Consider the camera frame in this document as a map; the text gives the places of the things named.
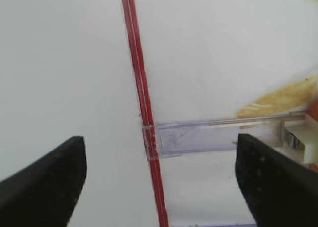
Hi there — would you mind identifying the clear tomato track holder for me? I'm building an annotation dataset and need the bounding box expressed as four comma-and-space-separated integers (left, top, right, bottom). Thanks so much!
143, 112, 305, 160

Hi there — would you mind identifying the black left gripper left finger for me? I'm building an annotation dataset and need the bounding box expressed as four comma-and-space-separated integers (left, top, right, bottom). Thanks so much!
0, 136, 87, 227

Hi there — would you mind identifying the red tomato slice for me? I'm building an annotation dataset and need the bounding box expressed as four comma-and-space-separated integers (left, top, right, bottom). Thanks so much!
307, 100, 318, 173

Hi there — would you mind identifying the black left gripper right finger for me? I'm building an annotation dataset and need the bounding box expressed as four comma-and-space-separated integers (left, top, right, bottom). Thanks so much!
235, 134, 318, 227

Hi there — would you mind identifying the red left rail strip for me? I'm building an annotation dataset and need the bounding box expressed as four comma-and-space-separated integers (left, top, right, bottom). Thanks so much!
121, 0, 170, 227

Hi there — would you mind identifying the white tomato pusher block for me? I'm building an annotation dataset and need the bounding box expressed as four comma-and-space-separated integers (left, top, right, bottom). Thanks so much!
284, 114, 318, 165

